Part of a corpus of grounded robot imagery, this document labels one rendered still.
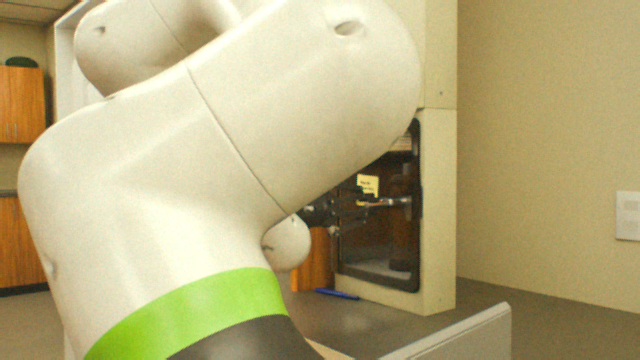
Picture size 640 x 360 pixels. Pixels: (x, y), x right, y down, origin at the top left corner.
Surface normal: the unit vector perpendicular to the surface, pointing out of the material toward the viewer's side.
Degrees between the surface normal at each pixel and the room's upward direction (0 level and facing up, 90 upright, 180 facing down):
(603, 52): 90
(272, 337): 39
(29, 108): 90
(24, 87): 90
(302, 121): 103
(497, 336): 90
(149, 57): 120
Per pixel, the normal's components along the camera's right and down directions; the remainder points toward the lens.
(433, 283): 0.62, 0.04
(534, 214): -0.79, 0.04
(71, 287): -0.60, -0.04
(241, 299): 0.59, -0.51
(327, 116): 0.21, 0.33
